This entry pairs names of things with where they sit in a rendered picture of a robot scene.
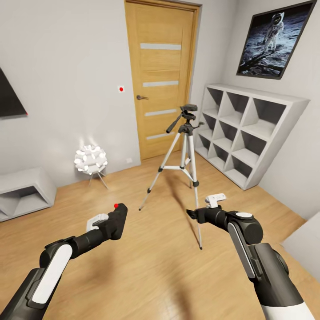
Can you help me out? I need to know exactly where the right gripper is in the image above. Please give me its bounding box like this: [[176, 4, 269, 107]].
[[186, 205, 223, 228]]

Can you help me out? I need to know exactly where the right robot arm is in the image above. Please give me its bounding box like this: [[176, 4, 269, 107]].
[[186, 193, 315, 320]]

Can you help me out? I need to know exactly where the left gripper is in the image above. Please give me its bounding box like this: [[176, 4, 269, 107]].
[[84, 225, 118, 252]]

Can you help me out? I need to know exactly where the digital camera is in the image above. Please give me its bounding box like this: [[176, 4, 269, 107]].
[[97, 203, 128, 240]]

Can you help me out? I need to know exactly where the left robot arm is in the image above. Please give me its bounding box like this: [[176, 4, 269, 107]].
[[0, 213, 118, 320]]

